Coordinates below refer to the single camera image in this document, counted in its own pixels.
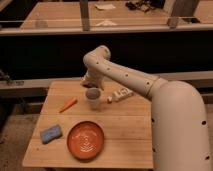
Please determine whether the orange carrot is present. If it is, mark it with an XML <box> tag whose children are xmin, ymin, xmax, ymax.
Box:
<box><xmin>59</xmin><ymin>98</ymin><xmax>77</xmax><ymax>113</ymax></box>

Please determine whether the wooden table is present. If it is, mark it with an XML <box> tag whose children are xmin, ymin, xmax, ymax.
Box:
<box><xmin>23</xmin><ymin>81</ymin><xmax>153</xmax><ymax>169</ymax></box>

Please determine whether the white paper sheet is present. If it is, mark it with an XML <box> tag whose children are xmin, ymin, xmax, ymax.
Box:
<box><xmin>95</xmin><ymin>4</ymin><xmax>116</xmax><ymax>10</ymax></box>

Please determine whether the orange plate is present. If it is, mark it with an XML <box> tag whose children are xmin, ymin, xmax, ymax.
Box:
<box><xmin>67</xmin><ymin>121</ymin><xmax>104</xmax><ymax>160</ymax></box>

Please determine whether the white tube object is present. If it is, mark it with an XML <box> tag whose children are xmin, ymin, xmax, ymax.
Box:
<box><xmin>107</xmin><ymin>88</ymin><xmax>134</xmax><ymax>103</ymax></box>

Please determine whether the crumpled white paper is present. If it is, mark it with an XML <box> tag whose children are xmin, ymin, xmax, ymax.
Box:
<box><xmin>95</xmin><ymin>19</ymin><xmax>117</xmax><ymax>27</ymax></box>

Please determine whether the white ceramic cup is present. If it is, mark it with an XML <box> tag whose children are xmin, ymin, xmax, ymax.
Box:
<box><xmin>85</xmin><ymin>88</ymin><xmax>101</xmax><ymax>110</ymax></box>

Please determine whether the grey metal post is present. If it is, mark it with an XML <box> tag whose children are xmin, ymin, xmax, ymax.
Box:
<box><xmin>79</xmin><ymin>0</ymin><xmax>90</xmax><ymax>31</ymax></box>

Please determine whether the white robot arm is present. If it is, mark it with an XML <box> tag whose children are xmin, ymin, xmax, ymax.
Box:
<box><xmin>83</xmin><ymin>45</ymin><xmax>213</xmax><ymax>171</ymax></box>

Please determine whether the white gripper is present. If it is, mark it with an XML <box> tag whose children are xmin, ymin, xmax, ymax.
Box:
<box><xmin>81</xmin><ymin>70</ymin><xmax>104</xmax><ymax>89</ymax></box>

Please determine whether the blue eraser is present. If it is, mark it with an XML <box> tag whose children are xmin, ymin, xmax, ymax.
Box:
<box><xmin>40</xmin><ymin>125</ymin><xmax>63</xmax><ymax>144</ymax></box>

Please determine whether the black cable bundle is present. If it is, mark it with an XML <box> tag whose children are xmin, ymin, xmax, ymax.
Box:
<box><xmin>125</xmin><ymin>0</ymin><xmax>156</xmax><ymax>13</ymax></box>

